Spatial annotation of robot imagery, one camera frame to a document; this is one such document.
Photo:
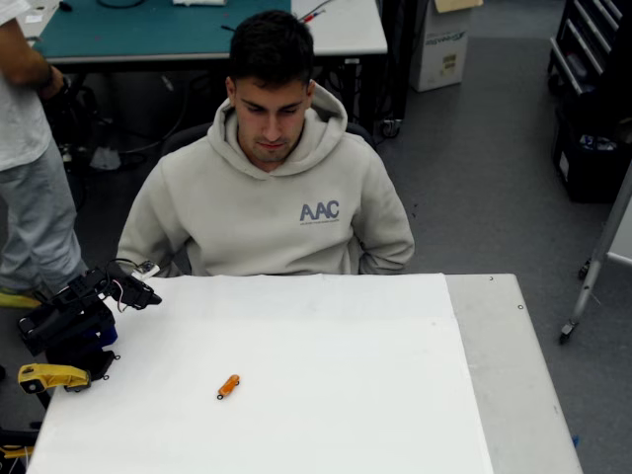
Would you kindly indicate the small orange object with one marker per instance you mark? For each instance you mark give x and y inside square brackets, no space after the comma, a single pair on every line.
[228,386]

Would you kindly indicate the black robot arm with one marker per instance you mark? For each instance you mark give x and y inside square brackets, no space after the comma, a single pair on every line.
[64,321]

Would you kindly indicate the standing person's bare forearm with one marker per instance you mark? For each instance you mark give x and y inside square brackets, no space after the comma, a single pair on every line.
[24,59]

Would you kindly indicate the standing person in white shirt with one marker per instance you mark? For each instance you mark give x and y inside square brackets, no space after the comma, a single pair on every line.
[24,207]

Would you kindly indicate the yellow clamp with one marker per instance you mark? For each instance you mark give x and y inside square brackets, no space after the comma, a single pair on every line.
[49,376]

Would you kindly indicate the white plastic bag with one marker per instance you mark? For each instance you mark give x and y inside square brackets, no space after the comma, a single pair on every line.
[105,159]

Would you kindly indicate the seated man in beige hoodie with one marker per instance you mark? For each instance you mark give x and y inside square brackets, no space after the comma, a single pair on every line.
[257,207]

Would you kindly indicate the white table sheet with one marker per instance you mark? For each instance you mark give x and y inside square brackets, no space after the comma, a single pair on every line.
[306,370]

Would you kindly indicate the teal cutting mat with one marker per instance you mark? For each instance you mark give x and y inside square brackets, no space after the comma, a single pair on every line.
[148,29]

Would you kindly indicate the white workbench with black legs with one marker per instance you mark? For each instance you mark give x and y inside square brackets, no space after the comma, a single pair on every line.
[345,29]

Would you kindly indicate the white cardboard box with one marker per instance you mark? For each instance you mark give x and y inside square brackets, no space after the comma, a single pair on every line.
[439,54]

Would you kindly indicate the grey wheeled metal stand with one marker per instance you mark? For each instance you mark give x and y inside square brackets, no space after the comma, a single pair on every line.
[600,257]

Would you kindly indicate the black storage bin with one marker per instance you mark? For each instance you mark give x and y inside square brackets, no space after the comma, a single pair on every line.
[592,168]

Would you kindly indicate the black drawer cart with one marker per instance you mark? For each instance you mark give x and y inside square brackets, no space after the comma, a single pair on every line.
[587,34]

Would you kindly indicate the small camera circuit board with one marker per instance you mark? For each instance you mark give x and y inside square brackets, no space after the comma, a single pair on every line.
[147,268]

